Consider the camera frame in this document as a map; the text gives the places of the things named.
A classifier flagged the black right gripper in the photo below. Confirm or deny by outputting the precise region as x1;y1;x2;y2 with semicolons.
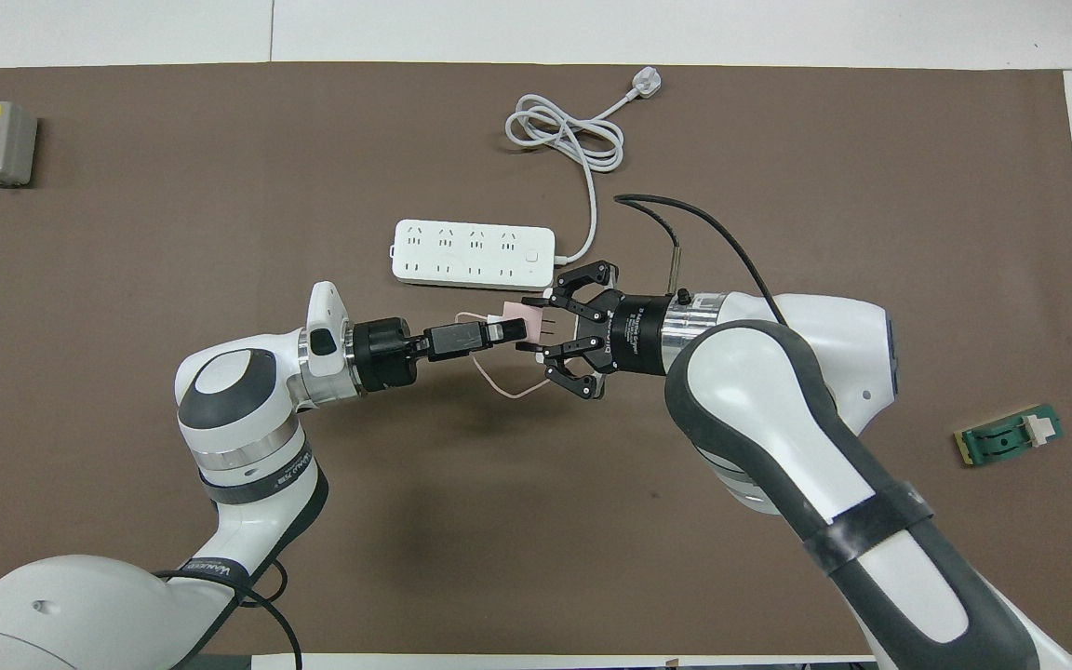
517;260;678;402

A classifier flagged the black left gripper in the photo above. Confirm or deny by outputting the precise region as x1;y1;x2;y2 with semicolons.
350;316;529;394

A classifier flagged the pink charging cable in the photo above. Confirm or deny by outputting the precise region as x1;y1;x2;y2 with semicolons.
455;310;557;400

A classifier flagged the white power strip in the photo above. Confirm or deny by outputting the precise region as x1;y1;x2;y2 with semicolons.
391;219;557;293

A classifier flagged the brown table mat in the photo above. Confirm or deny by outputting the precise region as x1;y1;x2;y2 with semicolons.
0;62;1072;657

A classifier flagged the green block with white clip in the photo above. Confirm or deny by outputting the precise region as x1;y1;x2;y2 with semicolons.
954;404;1065;469

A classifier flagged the white power strip cord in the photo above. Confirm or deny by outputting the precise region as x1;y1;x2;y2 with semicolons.
505;67;664;267

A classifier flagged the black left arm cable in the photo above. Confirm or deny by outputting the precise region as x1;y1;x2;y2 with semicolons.
153;556;304;670

